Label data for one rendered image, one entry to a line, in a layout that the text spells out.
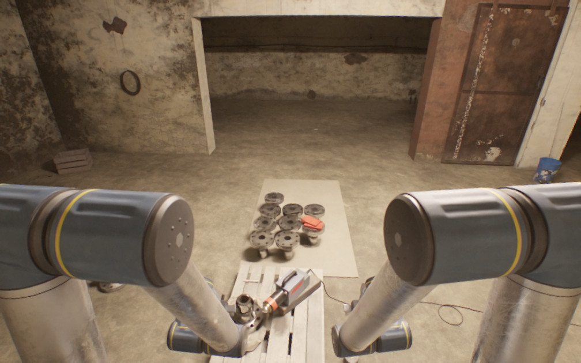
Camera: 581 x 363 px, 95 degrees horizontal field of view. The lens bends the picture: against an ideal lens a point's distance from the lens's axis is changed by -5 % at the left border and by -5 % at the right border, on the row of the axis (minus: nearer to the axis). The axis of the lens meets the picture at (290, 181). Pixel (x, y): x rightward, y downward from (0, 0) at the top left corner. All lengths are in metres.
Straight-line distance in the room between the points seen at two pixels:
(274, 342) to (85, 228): 2.03
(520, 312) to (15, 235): 0.83
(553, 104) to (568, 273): 5.87
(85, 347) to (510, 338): 0.82
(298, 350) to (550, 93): 5.56
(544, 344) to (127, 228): 0.72
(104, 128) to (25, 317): 6.25
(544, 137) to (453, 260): 6.18
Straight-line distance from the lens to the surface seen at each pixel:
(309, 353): 2.32
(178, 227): 0.49
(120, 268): 0.47
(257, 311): 2.49
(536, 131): 6.46
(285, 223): 3.23
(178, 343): 1.18
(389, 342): 1.17
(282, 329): 2.45
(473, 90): 5.77
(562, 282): 0.64
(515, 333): 0.71
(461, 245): 0.46
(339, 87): 10.62
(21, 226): 0.56
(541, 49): 6.20
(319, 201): 4.12
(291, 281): 2.41
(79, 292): 0.69
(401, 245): 0.48
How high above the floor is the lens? 2.16
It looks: 28 degrees down
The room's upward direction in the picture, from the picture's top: straight up
